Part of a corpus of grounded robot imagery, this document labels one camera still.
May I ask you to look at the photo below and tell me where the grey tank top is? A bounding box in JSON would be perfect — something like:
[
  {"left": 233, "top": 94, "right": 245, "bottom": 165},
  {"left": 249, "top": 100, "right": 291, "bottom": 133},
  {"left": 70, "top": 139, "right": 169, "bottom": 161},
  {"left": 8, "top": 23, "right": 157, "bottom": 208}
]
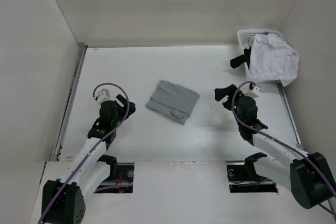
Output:
[{"left": 146, "top": 80, "right": 200, "bottom": 125}]

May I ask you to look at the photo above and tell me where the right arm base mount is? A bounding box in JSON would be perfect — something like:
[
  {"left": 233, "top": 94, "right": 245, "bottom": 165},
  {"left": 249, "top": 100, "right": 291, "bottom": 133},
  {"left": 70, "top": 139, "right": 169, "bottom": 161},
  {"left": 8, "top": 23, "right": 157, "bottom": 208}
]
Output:
[{"left": 226, "top": 153, "right": 278, "bottom": 193}]

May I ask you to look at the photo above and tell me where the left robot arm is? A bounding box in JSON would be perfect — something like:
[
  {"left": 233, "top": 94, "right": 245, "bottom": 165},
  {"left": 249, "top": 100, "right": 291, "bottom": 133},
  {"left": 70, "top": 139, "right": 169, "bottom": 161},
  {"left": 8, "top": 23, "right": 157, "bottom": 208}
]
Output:
[{"left": 38, "top": 89, "right": 136, "bottom": 223}]

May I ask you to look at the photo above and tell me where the white plastic laundry basket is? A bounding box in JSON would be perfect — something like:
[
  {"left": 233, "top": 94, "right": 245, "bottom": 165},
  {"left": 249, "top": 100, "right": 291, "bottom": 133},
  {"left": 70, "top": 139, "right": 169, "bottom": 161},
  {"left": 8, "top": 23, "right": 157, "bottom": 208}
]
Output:
[{"left": 237, "top": 29, "right": 284, "bottom": 84}]

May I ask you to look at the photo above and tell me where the white tank top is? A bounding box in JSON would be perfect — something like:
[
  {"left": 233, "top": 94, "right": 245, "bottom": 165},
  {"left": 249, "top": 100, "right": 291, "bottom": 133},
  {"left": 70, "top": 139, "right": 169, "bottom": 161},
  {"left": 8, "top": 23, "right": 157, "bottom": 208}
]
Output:
[{"left": 249, "top": 34, "right": 299, "bottom": 86}]

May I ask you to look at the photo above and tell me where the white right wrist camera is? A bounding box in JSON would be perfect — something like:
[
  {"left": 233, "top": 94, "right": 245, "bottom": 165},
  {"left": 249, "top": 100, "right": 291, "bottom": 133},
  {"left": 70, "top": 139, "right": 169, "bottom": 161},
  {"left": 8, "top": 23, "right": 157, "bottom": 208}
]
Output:
[{"left": 248, "top": 83, "right": 261, "bottom": 98}]

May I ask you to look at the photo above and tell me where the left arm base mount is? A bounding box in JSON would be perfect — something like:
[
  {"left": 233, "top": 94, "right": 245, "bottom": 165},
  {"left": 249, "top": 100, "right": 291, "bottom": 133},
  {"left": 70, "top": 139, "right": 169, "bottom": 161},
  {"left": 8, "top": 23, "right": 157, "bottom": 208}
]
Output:
[{"left": 95, "top": 155, "right": 135, "bottom": 194}]

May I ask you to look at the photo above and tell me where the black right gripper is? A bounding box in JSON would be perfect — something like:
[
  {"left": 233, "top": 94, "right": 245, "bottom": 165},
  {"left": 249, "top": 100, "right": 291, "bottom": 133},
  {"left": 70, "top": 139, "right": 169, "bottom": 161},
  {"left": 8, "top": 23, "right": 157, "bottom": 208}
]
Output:
[{"left": 214, "top": 84, "right": 244, "bottom": 126}]

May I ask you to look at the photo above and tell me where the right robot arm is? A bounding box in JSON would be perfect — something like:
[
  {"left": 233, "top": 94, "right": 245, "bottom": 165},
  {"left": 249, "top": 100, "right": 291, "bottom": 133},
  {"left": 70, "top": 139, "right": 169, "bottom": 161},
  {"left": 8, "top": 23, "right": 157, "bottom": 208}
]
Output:
[{"left": 214, "top": 84, "right": 335, "bottom": 209}]

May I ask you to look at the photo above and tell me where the black tank top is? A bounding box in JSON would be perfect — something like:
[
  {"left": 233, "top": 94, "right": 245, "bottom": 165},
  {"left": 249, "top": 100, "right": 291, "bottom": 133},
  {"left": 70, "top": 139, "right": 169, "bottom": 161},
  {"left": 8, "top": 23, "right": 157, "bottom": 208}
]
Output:
[{"left": 230, "top": 48, "right": 251, "bottom": 69}]

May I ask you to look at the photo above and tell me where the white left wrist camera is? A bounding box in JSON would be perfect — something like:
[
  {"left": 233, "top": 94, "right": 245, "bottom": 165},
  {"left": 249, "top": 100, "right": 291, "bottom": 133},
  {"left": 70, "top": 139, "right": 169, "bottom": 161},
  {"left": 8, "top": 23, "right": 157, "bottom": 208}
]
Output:
[{"left": 96, "top": 88, "right": 111, "bottom": 105}]

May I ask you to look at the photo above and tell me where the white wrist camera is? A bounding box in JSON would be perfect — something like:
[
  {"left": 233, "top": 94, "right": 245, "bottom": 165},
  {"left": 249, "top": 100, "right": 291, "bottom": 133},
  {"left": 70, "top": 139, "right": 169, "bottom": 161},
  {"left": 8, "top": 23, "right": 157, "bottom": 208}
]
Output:
[
  {"left": 96, "top": 88, "right": 111, "bottom": 105},
  {"left": 248, "top": 83, "right": 261, "bottom": 98}
]

